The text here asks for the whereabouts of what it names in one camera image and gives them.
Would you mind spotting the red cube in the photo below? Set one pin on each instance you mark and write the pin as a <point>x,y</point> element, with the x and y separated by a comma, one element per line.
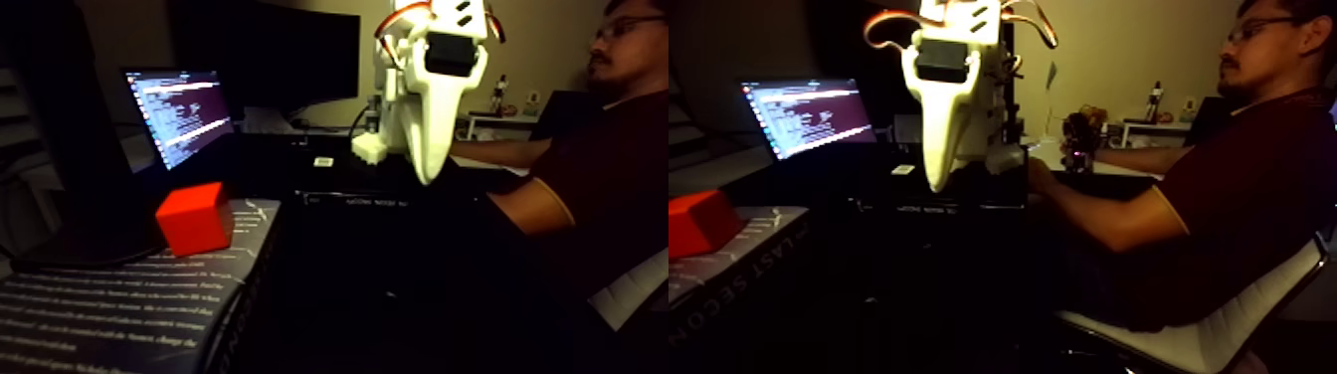
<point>194,221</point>

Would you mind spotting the dark leader arm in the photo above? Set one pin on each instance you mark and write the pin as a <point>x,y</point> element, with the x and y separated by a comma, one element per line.
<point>1076,141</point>

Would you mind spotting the person's left hand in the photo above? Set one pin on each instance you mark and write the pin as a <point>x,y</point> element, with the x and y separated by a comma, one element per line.
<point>1042,178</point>

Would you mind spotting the person's right hand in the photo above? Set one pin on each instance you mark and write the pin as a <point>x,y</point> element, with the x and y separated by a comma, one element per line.
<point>1099,157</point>

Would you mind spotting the small white label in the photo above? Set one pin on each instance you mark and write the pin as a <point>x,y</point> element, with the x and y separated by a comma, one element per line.
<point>324,162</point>

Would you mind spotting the black box with white lettering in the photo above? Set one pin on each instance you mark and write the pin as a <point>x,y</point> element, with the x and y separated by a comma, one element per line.
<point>324,198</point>

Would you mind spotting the black computer monitor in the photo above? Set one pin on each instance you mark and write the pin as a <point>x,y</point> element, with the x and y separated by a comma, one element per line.
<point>272,52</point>

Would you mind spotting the laptop with lit screen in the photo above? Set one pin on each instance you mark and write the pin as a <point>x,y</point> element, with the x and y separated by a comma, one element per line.
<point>183,115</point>

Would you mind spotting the black stand with round base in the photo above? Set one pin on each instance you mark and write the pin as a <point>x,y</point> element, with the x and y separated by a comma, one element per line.
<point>94,209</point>

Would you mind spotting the black book with white text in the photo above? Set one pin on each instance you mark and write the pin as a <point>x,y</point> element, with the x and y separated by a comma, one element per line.
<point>125,313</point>

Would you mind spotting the white side table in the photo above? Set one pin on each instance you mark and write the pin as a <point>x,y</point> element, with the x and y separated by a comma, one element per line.
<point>1149,127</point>

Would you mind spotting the small figurine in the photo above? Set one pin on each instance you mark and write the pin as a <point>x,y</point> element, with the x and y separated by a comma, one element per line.
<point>1154,102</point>

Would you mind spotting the white chair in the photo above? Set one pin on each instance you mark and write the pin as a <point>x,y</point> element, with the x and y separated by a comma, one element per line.
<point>1201,339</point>

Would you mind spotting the person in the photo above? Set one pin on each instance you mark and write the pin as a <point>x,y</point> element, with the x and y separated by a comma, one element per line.
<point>1253,188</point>

